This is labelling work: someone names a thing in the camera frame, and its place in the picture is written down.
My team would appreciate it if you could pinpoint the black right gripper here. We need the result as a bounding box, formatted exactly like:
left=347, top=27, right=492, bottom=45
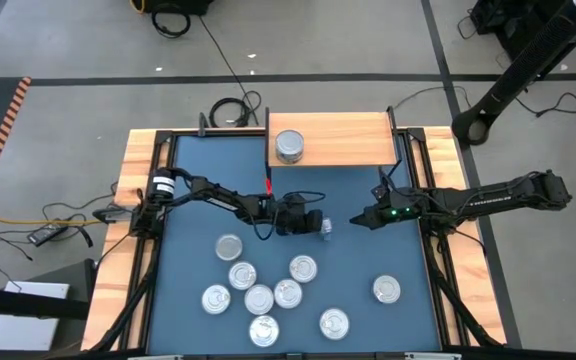
left=350, top=192, right=422, bottom=230

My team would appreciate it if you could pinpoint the green Bumble Bee tuna can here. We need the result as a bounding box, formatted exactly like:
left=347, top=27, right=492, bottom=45
left=244, top=283, right=275, bottom=316
left=214, top=233, right=244, bottom=262
left=372, top=274, right=402, bottom=305

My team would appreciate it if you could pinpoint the blue table mat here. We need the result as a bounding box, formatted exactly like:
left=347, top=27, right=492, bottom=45
left=146, top=134, right=443, bottom=355

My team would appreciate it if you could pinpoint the black control box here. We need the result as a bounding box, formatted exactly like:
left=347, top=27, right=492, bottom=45
left=91, top=206, right=135, bottom=225

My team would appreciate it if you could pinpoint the black equipment pile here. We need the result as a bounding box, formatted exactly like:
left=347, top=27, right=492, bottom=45
left=469, top=0, right=569, bottom=64

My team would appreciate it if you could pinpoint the black equipment case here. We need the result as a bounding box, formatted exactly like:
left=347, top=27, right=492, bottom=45
left=142, top=0, right=215, bottom=16

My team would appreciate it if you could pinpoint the black power adapter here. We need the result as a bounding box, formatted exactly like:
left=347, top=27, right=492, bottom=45
left=26, top=223, right=70, bottom=247

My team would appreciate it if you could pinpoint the black stand bar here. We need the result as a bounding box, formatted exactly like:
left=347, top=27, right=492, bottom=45
left=0, top=257, right=94, bottom=321

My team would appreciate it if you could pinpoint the white panel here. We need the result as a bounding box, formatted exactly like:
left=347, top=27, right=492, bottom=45
left=0, top=280, right=71, bottom=353

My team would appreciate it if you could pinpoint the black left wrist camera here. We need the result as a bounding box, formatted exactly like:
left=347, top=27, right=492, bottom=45
left=283, top=192, right=310, bottom=210

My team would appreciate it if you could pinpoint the black left camera cable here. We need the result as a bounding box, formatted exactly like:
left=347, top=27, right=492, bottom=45
left=252, top=190, right=327, bottom=242

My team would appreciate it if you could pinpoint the black camera cable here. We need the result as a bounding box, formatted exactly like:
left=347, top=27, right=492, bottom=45
left=252, top=190, right=327, bottom=242
left=377, top=159, right=402, bottom=194

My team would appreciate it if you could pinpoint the black right camera cable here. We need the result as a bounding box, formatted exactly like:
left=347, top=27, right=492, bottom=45
left=377, top=159, right=402, bottom=194

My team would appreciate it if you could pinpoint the wooden shelf black frame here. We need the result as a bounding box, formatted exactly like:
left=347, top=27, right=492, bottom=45
left=265, top=106, right=399, bottom=169

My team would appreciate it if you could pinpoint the black table frame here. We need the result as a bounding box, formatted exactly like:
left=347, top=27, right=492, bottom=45
left=81, top=127, right=507, bottom=354

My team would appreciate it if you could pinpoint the coiled black cable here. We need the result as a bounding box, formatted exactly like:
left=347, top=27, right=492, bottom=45
left=209, top=90, right=263, bottom=129

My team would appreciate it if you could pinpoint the long black floor cable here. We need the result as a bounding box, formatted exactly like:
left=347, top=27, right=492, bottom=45
left=197, top=13, right=263, bottom=126

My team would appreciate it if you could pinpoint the black cable loop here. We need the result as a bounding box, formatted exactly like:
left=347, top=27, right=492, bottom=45
left=150, top=9, right=192, bottom=40

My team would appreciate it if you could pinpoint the yellow floor cable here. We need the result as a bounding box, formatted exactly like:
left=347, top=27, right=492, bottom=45
left=0, top=209, right=105, bottom=227

